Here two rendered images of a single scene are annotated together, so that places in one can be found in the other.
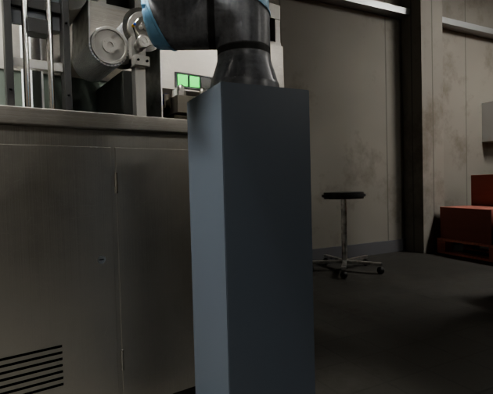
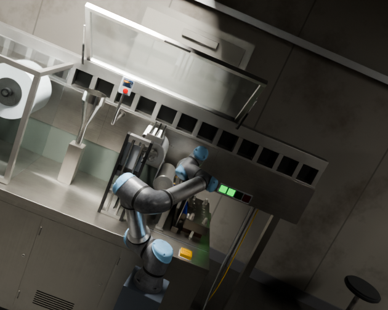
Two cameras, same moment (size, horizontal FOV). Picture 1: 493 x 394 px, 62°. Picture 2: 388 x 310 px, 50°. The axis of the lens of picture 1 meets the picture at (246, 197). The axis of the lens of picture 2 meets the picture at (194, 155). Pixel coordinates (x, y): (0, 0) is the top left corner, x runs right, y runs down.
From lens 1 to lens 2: 1.83 m
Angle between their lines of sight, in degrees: 33
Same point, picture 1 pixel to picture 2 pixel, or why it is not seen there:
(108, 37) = (164, 180)
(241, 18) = (149, 262)
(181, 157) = not seen: hidden behind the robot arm
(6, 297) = (63, 279)
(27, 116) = (92, 228)
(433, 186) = not seen: outside the picture
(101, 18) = (189, 144)
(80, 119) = (111, 235)
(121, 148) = (126, 250)
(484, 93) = not seen: outside the picture
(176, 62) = (224, 178)
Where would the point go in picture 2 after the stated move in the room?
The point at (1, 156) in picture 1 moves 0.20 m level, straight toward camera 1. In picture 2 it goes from (80, 235) to (67, 253)
